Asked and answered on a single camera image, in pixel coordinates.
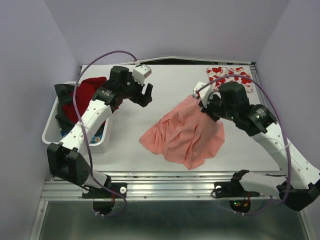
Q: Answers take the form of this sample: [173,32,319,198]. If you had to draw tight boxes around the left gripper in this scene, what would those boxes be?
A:
[120,71,152,107]

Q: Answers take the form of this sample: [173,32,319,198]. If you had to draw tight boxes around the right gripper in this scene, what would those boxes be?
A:
[198,90,236,121]

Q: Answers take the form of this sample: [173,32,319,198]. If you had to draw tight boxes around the red poppy print skirt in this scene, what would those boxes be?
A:
[206,65,254,93]

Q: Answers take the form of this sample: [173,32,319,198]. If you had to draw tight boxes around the pink skirt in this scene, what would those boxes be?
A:
[139,95,225,170]

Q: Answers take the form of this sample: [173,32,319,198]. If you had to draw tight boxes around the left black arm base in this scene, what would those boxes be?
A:
[81,181,128,200]

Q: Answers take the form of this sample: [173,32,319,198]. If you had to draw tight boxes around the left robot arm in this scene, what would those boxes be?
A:
[46,64,153,197]

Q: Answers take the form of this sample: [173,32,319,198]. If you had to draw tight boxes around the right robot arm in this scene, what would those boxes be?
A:
[192,81,320,212]

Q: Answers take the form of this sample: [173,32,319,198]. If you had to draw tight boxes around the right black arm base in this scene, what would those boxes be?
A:
[211,181,260,199]

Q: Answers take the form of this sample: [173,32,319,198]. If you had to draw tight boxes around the dark red skirt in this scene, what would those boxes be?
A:
[75,76,107,116]

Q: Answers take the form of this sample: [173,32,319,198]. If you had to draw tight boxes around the light blue garment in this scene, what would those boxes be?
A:
[60,130,103,144]

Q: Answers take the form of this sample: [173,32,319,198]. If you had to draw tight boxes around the dark green garment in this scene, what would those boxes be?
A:
[54,84,78,133]

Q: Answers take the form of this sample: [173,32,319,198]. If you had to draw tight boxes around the white plastic bin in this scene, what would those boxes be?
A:
[41,82,113,153]

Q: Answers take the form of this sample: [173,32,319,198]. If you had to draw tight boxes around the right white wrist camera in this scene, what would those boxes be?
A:
[192,81,214,108]

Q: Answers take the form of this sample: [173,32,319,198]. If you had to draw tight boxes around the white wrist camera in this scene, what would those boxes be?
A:
[132,64,152,86]
[192,81,214,108]

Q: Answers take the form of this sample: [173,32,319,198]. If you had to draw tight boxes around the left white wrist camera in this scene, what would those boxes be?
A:
[132,64,152,86]

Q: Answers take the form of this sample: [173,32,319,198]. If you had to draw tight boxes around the aluminium frame rail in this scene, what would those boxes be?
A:
[41,170,307,202]

